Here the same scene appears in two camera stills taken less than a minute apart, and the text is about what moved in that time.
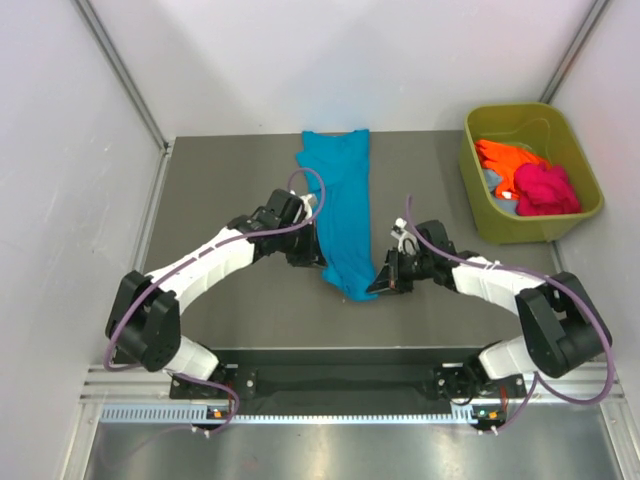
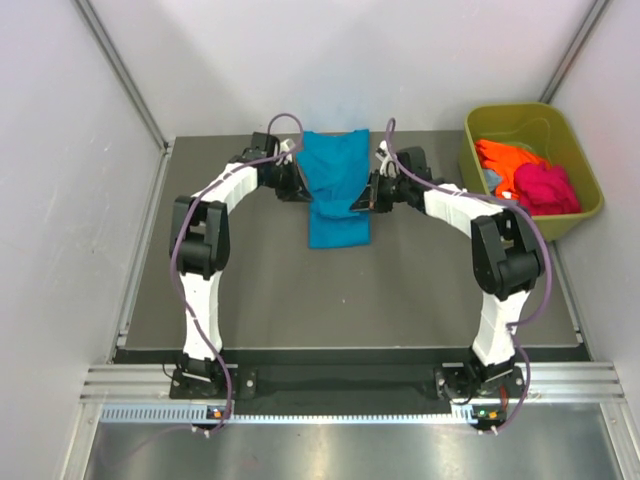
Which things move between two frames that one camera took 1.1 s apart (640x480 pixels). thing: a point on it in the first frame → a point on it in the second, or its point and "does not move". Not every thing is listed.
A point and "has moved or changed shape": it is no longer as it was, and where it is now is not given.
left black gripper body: x=298 y=245 → x=284 y=179
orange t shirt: x=505 y=159 does not move
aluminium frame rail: x=131 y=383 does not move
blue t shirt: x=344 y=224 has moved or changed shape
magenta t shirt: x=545 y=191 does not move
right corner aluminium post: x=597 y=9 does not move
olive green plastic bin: x=545 y=130 does not move
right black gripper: x=390 y=276 → x=371 y=198
